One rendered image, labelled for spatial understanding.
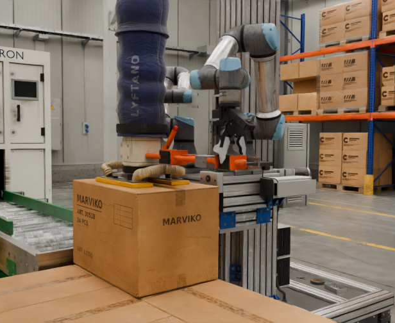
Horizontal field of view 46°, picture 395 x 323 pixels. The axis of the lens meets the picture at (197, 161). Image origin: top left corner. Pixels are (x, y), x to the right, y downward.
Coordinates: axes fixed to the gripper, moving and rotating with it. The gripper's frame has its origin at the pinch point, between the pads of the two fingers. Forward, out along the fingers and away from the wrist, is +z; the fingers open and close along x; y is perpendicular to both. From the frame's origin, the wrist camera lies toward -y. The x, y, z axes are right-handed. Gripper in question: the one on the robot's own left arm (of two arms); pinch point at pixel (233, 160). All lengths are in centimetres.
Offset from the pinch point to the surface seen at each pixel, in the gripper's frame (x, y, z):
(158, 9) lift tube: 0, 48, -62
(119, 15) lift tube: 12, 59, -60
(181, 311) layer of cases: 14, 11, 53
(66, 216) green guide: -17, 191, 47
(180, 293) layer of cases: 4, 26, 53
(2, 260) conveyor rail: 37, 147, 60
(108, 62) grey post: -148, 381, -96
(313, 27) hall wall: -863, 643, -288
